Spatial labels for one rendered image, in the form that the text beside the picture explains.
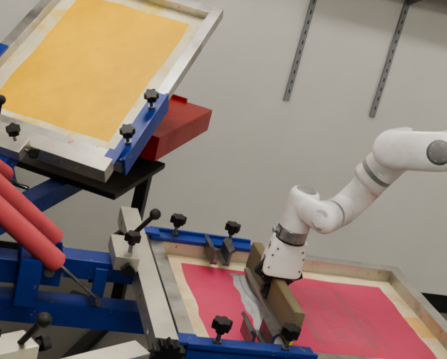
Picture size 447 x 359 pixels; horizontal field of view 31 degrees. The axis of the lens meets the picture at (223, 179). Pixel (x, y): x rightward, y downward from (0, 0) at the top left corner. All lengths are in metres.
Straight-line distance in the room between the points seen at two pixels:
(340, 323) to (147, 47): 1.14
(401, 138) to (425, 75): 2.59
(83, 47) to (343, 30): 1.72
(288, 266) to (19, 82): 1.09
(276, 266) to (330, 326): 0.23
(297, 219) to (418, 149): 0.38
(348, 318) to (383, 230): 2.38
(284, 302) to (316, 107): 2.28
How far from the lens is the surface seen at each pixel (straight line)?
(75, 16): 2.84
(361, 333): 2.13
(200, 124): 3.20
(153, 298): 1.80
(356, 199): 1.97
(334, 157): 4.25
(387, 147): 1.74
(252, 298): 2.12
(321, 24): 4.03
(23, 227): 1.81
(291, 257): 2.00
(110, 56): 2.67
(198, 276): 2.16
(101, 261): 1.92
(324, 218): 1.88
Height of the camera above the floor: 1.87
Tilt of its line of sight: 18 degrees down
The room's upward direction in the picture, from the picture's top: 14 degrees clockwise
